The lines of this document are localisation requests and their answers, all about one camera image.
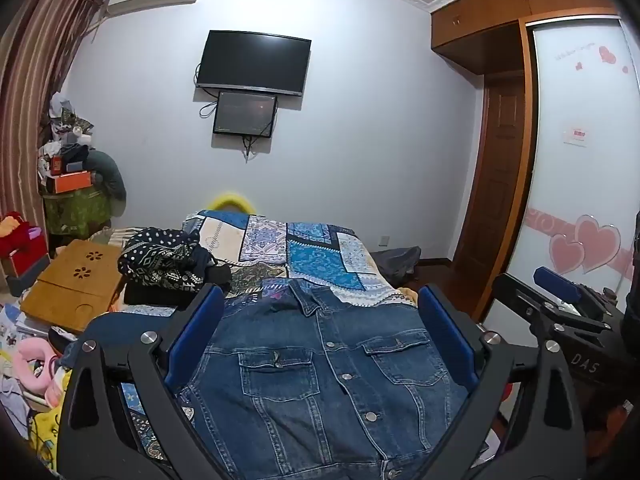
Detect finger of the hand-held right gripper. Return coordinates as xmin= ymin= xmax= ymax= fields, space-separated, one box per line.
xmin=491 ymin=273 xmax=623 ymax=336
xmin=532 ymin=266 xmax=608 ymax=317

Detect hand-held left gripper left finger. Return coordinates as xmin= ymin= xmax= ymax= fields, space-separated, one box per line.
xmin=56 ymin=284 xmax=226 ymax=480

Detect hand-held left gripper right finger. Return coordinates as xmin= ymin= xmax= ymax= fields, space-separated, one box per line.
xmin=417 ymin=284 xmax=587 ymax=480

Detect blue denim jacket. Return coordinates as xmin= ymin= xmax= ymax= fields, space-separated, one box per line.
xmin=177 ymin=277 xmax=493 ymax=480

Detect pile of clothes on cabinet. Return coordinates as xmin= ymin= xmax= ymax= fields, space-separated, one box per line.
xmin=37 ymin=91 xmax=96 ymax=173

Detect black folded garment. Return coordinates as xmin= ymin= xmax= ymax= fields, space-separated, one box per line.
xmin=122 ymin=265 xmax=233 ymax=307

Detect plain navy folded garment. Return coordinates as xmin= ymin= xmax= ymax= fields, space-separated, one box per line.
xmin=187 ymin=245 xmax=219 ymax=281

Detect navy white patterned folded garment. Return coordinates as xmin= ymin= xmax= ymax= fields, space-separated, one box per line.
xmin=117 ymin=227 xmax=211 ymax=293

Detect dark cloth on floor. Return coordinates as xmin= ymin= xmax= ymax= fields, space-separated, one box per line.
xmin=372 ymin=245 xmax=422 ymax=286

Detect brown wooden door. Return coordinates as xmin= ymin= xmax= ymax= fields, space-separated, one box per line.
xmin=451 ymin=72 xmax=527 ymax=306

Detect wooden lap desk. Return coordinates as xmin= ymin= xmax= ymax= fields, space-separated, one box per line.
xmin=20 ymin=239 xmax=126 ymax=335

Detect yellow round object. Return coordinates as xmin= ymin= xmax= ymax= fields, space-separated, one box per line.
xmin=207 ymin=191 xmax=258 ymax=213

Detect blue patchwork bed blanket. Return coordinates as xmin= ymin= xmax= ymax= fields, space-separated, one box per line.
xmin=90 ymin=207 xmax=501 ymax=480

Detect pink neck pillow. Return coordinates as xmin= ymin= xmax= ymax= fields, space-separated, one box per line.
xmin=12 ymin=337 xmax=61 ymax=408

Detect yellow printed cloth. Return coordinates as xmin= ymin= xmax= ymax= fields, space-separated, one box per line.
xmin=27 ymin=400 xmax=66 ymax=473

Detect grey storage box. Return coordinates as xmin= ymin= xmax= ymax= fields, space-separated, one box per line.
xmin=5 ymin=257 xmax=51 ymax=298

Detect pile of papers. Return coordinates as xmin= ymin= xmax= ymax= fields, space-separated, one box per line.
xmin=0 ymin=300 xmax=51 ymax=346

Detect grey plush pillow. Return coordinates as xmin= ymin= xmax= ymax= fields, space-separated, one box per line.
xmin=82 ymin=149 xmax=127 ymax=218

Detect red storage bag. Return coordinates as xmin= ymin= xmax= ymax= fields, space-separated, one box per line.
xmin=0 ymin=212 xmax=48 ymax=278

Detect orange box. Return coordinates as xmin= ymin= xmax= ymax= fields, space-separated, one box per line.
xmin=52 ymin=170 xmax=93 ymax=195

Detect wooden wardrobe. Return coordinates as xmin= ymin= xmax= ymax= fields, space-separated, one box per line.
xmin=430 ymin=0 xmax=623 ymax=323

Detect brown striped curtain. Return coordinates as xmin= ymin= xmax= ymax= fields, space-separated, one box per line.
xmin=0 ymin=0 xmax=113 ymax=226

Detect small black wall monitor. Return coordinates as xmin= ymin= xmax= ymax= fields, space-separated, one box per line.
xmin=213 ymin=90 xmax=278 ymax=139

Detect black wall television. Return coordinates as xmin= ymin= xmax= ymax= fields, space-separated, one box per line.
xmin=195 ymin=30 xmax=313 ymax=97

